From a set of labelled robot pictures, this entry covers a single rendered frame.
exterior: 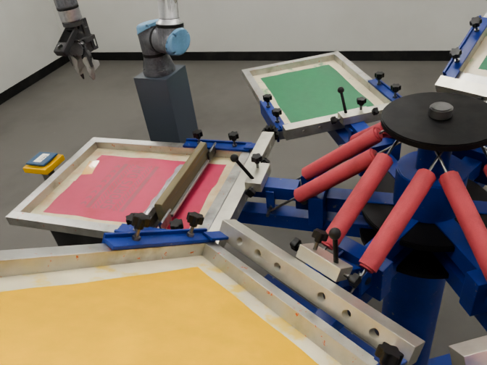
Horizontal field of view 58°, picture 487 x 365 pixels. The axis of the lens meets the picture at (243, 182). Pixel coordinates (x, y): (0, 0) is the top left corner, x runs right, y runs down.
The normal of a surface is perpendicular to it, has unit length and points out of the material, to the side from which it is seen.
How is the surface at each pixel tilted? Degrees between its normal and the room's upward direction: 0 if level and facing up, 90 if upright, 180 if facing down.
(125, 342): 32
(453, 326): 0
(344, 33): 90
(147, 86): 90
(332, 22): 90
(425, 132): 0
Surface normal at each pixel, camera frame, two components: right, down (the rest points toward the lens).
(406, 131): -0.11, -0.81
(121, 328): 0.29, -0.93
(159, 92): -0.40, 0.57
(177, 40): 0.74, 0.43
